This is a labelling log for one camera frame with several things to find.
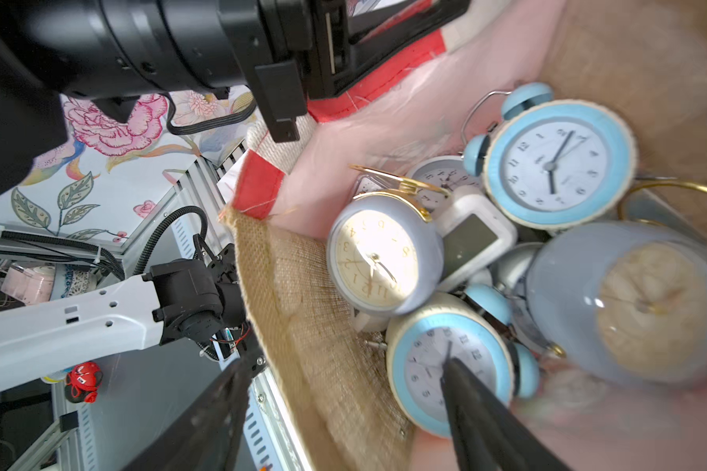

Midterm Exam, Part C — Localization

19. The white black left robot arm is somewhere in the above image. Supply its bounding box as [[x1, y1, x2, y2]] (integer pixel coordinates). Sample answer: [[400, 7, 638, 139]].
[[0, 1, 492, 392]]

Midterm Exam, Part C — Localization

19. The white digital clock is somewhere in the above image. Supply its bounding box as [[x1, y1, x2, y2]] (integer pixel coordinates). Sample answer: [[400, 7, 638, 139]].
[[432, 186, 518, 292]]

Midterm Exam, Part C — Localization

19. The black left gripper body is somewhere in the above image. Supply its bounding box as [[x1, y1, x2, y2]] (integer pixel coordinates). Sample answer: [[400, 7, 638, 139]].
[[0, 1, 469, 195]]

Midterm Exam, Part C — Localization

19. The red object below table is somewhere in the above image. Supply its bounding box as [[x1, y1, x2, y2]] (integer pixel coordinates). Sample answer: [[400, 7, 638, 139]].
[[64, 361, 103, 403]]

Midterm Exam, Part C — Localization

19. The light blue twin bell clock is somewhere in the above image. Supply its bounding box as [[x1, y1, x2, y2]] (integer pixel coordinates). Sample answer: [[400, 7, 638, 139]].
[[461, 82, 639, 231]]

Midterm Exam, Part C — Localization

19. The silver round alarm clock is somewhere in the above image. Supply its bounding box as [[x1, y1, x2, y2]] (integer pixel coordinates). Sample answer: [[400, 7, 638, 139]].
[[407, 155, 484, 194]]

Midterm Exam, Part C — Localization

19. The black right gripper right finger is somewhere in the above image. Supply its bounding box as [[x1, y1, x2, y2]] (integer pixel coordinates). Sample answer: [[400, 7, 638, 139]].
[[441, 358, 569, 471]]

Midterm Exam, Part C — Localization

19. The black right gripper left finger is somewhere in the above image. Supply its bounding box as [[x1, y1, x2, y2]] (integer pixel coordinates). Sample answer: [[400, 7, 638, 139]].
[[125, 358, 253, 470]]

